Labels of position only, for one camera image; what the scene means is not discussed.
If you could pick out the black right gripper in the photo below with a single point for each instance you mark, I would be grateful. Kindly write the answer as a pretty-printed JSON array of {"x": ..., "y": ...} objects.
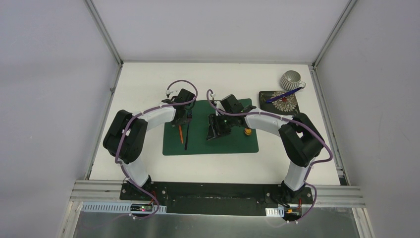
[{"x": 213, "y": 132}]

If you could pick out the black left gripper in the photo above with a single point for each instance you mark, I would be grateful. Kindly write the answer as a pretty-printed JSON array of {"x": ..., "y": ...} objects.
[{"x": 183, "y": 120}]

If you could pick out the purple metallic fork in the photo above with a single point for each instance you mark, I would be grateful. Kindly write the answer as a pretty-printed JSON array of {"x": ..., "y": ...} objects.
[{"x": 187, "y": 131}]

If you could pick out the orange plastic fork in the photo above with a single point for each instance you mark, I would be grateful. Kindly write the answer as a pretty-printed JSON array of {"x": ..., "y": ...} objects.
[{"x": 181, "y": 134}]

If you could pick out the gold copper spoon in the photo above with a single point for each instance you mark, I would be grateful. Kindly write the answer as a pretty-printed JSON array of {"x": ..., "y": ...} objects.
[{"x": 248, "y": 131}]

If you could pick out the blue plastic knife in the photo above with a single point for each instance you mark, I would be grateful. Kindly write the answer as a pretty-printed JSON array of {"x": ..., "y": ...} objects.
[{"x": 289, "y": 93}]

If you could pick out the black floral square plate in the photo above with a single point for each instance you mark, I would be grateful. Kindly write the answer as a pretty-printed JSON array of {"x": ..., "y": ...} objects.
[{"x": 287, "y": 106}]

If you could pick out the grey ribbed mug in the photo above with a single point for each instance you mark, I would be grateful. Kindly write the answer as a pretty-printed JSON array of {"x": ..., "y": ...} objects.
[{"x": 291, "y": 80}]

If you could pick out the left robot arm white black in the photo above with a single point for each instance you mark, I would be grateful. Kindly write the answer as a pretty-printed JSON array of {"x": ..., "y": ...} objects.
[{"x": 125, "y": 137}]

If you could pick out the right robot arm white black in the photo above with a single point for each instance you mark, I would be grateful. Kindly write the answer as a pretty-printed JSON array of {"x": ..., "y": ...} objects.
[{"x": 301, "y": 140}]

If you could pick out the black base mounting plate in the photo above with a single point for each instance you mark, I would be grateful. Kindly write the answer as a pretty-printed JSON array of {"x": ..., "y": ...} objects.
[{"x": 233, "y": 199}]

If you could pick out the left electronics board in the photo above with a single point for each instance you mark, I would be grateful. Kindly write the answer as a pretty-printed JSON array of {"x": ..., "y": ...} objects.
[{"x": 141, "y": 207}]

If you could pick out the electronics board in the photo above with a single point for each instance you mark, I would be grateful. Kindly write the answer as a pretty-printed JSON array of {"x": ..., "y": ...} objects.
[
  {"x": 293, "y": 213},
  {"x": 141, "y": 207}
]

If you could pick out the right electronics board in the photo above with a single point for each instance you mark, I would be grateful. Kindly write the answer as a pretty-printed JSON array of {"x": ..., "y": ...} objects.
[{"x": 293, "y": 213}]

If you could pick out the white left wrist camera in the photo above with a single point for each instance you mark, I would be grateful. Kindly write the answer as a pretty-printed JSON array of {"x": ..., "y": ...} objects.
[{"x": 171, "y": 93}]

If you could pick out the aluminium frame rail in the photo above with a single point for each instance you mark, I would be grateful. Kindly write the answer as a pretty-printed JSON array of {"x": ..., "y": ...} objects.
[{"x": 346, "y": 195}]

